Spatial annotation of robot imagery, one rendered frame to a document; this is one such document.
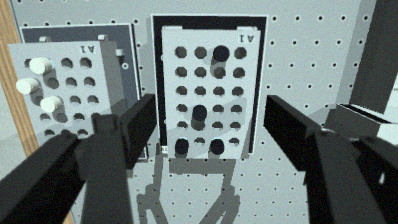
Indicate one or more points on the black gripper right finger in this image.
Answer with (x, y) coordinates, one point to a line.
(337, 192)

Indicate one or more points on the light grey block with holes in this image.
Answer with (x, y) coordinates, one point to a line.
(99, 88)
(192, 76)

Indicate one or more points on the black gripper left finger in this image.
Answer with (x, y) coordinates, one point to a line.
(43, 188)

